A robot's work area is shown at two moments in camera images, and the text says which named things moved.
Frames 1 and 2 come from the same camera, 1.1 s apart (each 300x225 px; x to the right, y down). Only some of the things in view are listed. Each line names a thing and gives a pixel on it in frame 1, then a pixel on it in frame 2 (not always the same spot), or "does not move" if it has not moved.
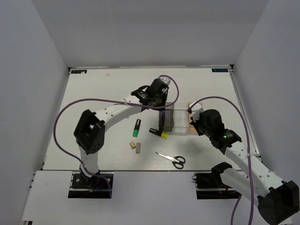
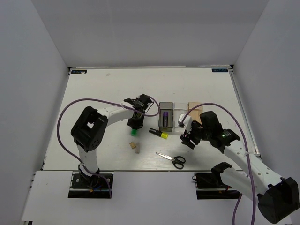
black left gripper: (164, 96) -> (138, 124)
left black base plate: (95, 187) does not move
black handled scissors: (177, 161) does not move
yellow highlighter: (163, 135) does not move
